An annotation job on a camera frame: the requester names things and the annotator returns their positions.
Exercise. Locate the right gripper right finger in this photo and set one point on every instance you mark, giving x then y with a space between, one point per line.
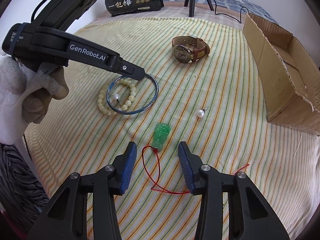
250 214

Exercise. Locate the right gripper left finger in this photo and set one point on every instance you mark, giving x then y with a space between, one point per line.
65 215

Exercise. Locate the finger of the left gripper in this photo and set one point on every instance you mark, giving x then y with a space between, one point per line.
125 68

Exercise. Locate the dark blue thin bangle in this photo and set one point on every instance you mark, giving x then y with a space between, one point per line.
122 109

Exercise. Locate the white gloved left hand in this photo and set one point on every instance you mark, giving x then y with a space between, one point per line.
26 95

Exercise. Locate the pearl stud earring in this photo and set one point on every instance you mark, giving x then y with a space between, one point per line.
117 98
201 112

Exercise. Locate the brown leather wristwatch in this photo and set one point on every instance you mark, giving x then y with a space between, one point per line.
187 49

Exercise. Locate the beige plaid blanket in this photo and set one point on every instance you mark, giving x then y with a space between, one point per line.
176 9

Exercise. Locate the yellow striped cloth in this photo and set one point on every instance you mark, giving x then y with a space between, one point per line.
234 133

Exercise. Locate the blue patterned bed sheet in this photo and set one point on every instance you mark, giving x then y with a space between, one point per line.
236 5

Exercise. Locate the open cardboard box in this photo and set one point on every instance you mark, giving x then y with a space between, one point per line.
289 76

